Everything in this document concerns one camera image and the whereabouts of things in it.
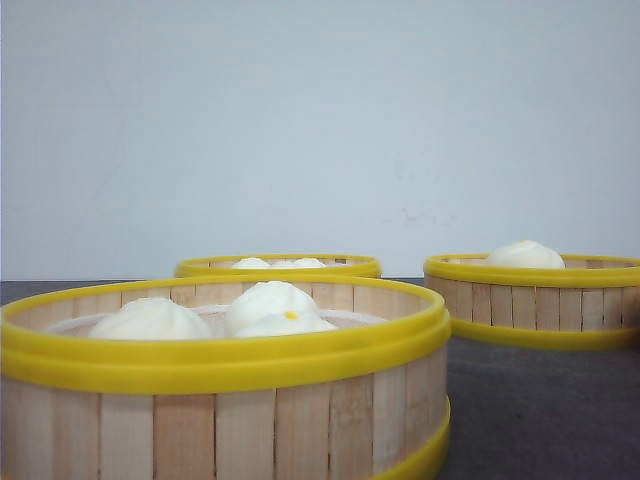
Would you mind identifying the front white steamed bun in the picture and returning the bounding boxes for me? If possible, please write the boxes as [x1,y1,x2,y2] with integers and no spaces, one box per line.
[234,311,337,338]

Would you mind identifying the white bun in right basket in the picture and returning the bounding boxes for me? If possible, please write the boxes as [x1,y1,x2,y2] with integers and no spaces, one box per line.
[486,240,565,269]

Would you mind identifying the tall white steamed bun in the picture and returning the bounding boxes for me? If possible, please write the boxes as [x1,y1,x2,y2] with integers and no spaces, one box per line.
[224,280,319,336]

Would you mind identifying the left white steamed bun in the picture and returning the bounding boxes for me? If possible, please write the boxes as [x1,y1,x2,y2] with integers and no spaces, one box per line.
[87,297,211,340]

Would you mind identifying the rear basket right bun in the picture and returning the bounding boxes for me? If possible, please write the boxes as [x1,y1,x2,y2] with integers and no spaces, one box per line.
[289,257,327,269]

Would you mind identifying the rear basket left bun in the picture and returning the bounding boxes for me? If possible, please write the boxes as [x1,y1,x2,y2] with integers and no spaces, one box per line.
[231,257,271,269]

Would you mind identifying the bamboo steamer basket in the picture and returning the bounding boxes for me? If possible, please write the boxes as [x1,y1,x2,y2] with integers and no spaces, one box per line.
[174,253,382,278]
[1,275,451,479]
[423,253,639,351]

